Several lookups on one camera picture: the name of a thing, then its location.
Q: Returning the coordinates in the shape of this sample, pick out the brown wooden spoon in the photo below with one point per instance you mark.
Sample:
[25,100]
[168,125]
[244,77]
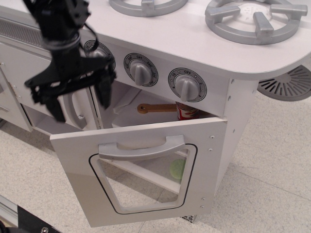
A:
[156,108]

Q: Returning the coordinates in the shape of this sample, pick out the aluminium extrusion rail foot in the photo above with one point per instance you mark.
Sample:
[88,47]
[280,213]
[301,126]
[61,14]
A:
[190,218]

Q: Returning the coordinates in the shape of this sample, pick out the red toy can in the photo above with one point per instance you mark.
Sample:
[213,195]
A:
[185,112]

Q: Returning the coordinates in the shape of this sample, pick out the white toy kitchen stove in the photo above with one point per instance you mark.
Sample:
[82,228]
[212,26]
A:
[182,39]

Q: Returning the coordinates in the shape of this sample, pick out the white cabinet door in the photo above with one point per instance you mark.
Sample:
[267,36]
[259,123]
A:
[19,66]

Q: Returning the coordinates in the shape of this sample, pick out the green toy food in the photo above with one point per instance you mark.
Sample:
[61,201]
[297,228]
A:
[177,168]

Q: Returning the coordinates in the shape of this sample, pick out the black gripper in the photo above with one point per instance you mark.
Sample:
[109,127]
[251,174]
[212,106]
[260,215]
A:
[69,72]

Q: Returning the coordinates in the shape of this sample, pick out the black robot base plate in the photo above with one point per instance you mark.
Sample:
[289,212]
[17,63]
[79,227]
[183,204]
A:
[32,224]

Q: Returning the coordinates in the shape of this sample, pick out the grey stove knob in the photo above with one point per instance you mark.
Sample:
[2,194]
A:
[187,85]
[140,69]
[100,51]

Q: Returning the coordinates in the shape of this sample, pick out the right grey burner grate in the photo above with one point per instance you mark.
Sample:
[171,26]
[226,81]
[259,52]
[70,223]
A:
[250,21]

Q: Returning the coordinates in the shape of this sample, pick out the grey burner grate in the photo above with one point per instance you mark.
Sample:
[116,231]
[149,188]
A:
[250,21]
[147,8]

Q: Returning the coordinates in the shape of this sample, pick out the middle grey stove knob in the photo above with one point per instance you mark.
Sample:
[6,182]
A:
[140,69]

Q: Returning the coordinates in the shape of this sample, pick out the white oven door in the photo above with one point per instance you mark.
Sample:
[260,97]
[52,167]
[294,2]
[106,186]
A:
[116,192]

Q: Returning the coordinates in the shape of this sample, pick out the left grey stove knob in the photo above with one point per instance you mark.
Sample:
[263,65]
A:
[100,51]

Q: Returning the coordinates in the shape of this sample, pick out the grey oven door handle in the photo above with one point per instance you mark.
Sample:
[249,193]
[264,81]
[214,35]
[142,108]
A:
[110,151]

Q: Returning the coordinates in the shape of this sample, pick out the grey slotted round disc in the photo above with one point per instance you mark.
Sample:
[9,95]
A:
[294,85]

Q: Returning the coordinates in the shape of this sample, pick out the middle grey burner grate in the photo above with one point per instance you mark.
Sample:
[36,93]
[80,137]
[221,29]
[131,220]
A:
[147,8]

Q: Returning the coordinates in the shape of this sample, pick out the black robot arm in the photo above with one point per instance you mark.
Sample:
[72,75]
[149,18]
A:
[60,22]

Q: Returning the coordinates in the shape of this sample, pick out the aluminium frame rail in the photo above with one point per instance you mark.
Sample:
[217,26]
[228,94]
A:
[8,212]

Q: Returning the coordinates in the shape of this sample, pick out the right grey stove knob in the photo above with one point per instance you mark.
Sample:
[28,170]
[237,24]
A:
[187,85]

